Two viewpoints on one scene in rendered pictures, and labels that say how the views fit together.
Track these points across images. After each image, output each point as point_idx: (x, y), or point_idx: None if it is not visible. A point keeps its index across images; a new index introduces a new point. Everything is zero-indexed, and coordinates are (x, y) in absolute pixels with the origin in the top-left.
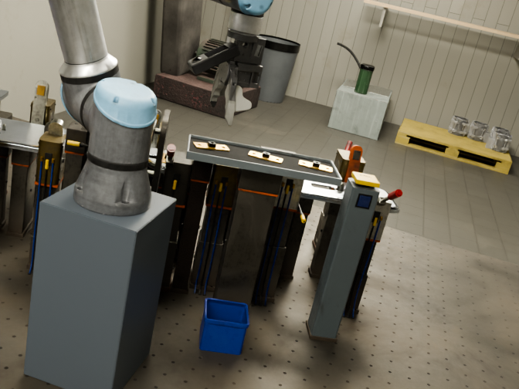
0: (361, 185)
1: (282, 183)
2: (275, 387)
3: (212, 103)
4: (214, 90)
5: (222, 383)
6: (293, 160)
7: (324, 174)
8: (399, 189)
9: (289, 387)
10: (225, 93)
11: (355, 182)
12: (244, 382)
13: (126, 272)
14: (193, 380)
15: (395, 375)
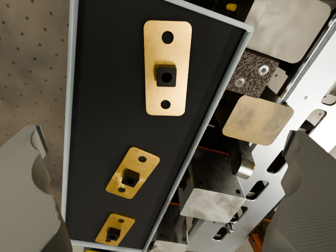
0: (96, 251)
1: (184, 175)
2: (63, 72)
3: (288, 136)
4: (303, 176)
5: (60, 30)
6: (136, 211)
7: (81, 229)
8: None
9: (65, 83)
10: (55, 216)
11: (88, 250)
12: (65, 50)
13: None
14: (59, 4)
15: None
